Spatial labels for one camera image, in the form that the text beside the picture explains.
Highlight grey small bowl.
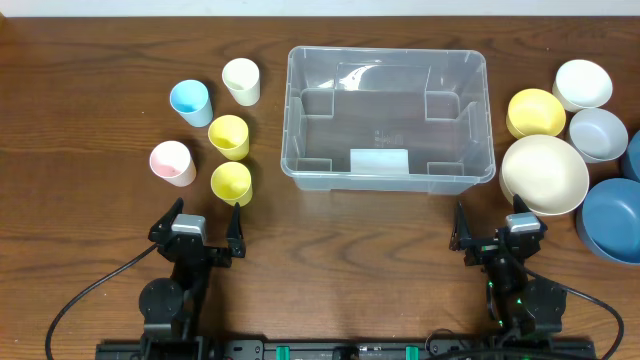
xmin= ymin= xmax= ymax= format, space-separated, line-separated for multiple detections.
xmin=566 ymin=108 xmax=629 ymax=163

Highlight large cream bowl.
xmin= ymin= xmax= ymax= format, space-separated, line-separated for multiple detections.
xmin=499 ymin=135 xmax=590 ymax=216

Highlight large dark blue bowl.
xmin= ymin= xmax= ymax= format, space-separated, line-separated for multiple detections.
xmin=576 ymin=178 xmax=639 ymax=265

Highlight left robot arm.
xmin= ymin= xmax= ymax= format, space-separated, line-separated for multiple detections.
xmin=139 ymin=198 xmax=246 ymax=359

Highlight light blue paper cup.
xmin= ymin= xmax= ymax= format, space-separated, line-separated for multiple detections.
xmin=169 ymin=79 xmax=213 ymax=128

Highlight clear plastic storage bin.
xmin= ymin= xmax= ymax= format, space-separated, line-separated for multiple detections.
xmin=280 ymin=46 xmax=496 ymax=195

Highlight white small bowl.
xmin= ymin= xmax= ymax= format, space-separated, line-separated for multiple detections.
xmin=552 ymin=59 xmax=613 ymax=113

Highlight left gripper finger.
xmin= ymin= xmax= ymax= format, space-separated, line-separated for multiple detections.
xmin=226 ymin=202 xmax=246 ymax=258
xmin=148 ymin=198 xmax=184 ymax=244

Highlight cream paper cup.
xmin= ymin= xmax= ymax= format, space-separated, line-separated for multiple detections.
xmin=222 ymin=58 xmax=260 ymax=106

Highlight yellow cup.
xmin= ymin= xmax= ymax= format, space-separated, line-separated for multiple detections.
xmin=208 ymin=115 xmax=249 ymax=161
xmin=211 ymin=162 xmax=253 ymax=207

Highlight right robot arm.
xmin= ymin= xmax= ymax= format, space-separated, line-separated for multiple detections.
xmin=449 ymin=196 xmax=567 ymax=340

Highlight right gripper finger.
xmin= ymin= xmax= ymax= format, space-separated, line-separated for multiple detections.
xmin=449 ymin=202 xmax=473 ymax=251
xmin=513 ymin=194 xmax=548 ymax=232

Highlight pink paper cup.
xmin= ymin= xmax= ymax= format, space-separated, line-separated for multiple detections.
xmin=149 ymin=140 xmax=197 ymax=187

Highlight yellow small bowl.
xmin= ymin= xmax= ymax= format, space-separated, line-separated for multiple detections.
xmin=506 ymin=88 xmax=566 ymax=139

